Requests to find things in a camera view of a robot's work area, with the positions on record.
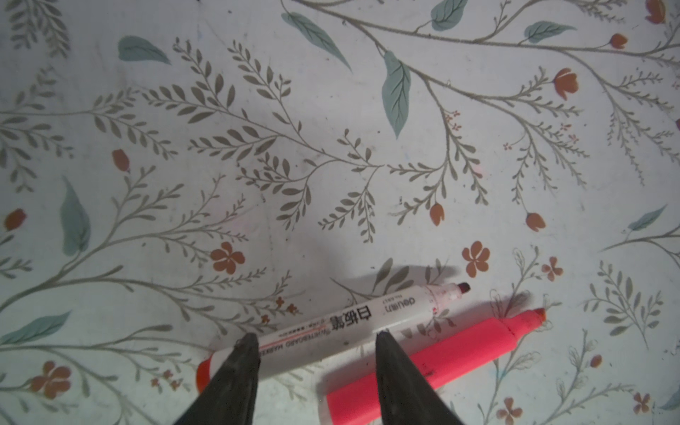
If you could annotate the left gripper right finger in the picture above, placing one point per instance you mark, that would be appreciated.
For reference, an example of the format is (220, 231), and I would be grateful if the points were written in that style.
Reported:
(405, 397)

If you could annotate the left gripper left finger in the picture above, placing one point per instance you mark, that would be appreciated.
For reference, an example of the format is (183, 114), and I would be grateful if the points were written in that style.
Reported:
(230, 395)

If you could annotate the white marker pen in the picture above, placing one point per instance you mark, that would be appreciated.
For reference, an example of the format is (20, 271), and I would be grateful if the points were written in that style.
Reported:
(329, 335)

